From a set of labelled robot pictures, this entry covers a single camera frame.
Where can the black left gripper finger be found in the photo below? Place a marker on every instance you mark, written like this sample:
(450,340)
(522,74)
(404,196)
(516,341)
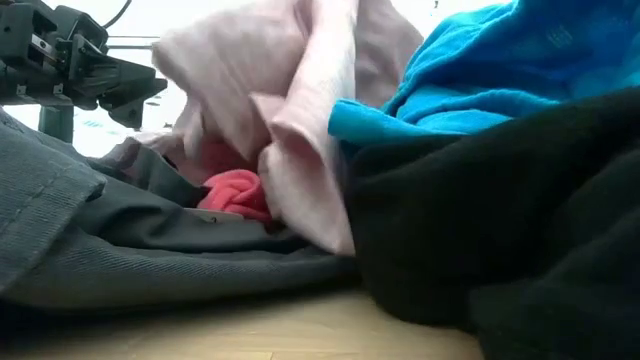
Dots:
(127,112)
(120,80)

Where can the pale pink garment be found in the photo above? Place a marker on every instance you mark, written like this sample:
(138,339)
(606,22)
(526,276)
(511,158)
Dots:
(250,60)

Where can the small red garment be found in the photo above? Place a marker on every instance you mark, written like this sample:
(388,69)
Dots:
(235,192)

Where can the dark grey garment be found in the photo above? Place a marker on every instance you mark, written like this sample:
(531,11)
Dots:
(150,250)

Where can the teal blue garment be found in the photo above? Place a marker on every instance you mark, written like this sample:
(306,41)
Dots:
(475,75)

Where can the black garment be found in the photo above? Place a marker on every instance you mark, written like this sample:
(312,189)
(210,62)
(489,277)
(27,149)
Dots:
(500,225)

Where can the grey upright post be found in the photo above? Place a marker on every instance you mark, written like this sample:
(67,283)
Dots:
(56,122)

